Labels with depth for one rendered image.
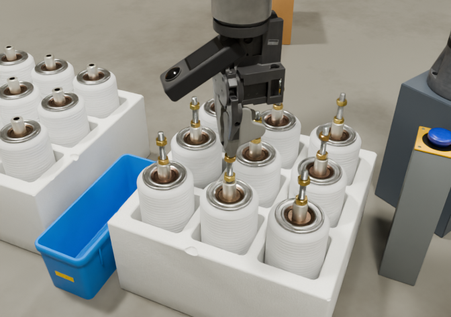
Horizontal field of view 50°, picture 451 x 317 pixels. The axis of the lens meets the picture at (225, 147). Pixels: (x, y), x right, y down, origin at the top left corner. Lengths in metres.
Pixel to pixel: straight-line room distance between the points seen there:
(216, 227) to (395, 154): 0.49
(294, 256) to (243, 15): 0.37
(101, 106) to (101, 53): 0.73
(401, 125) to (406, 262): 0.28
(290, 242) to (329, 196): 0.13
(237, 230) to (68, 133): 0.45
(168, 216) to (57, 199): 0.27
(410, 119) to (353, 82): 0.62
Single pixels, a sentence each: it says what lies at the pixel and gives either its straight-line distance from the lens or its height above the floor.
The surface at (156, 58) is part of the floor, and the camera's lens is 1.78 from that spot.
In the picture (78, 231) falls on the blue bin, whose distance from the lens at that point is 1.05.
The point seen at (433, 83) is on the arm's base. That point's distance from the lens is 1.04.
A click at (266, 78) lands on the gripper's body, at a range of 0.64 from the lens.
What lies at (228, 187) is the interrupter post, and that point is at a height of 0.28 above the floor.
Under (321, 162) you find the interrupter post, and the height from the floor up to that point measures 0.28.
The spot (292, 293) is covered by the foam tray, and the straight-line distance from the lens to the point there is 0.78.
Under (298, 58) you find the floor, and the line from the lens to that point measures 1.78.
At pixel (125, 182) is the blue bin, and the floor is 0.05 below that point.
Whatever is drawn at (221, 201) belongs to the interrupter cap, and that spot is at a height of 0.25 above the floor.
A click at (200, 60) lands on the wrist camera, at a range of 0.63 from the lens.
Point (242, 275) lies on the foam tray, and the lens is 0.79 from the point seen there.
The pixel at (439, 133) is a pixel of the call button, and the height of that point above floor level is 0.33.
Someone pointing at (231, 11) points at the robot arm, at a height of 0.57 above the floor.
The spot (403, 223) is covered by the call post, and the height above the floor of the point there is 0.15.
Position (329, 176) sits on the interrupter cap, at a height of 0.25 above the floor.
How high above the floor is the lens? 0.78
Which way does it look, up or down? 37 degrees down
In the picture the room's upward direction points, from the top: straight up
